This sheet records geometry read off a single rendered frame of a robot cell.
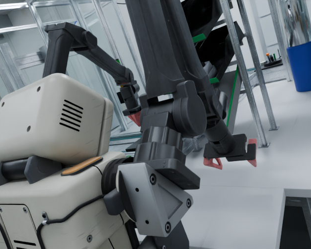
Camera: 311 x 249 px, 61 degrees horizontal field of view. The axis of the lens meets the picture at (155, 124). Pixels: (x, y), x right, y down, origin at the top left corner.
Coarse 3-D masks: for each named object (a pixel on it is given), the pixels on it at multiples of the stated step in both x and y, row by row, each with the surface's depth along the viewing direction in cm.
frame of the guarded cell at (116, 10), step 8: (104, 0) 234; (112, 0) 243; (0, 8) 167; (8, 8) 170; (16, 8) 175; (24, 8) 180; (120, 16) 247; (32, 24) 233; (120, 24) 248; (0, 32) 213; (128, 40) 251; (136, 56) 256; (0, 64) 163; (136, 64) 257; (0, 72) 162; (8, 80) 165; (144, 80) 261; (8, 88) 164; (144, 88) 263
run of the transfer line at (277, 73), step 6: (282, 66) 199; (252, 72) 239; (264, 72) 208; (270, 72) 206; (276, 72) 203; (282, 72) 200; (252, 78) 210; (264, 78) 210; (270, 78) 207; (276, 78) 204; (282, 78) 202
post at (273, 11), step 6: (270, 0) 177; (270, 6) 179; (276, 12) 178; (276, 18) 179; (276, 24) 181; (276, 30) 182; (276, 36) 184; (282, 42) 183; (282, 48) 185; (282, 54) 186; (282, 60) 188; (288, 66) 187; (288, 72) 189; (288, 78) 190
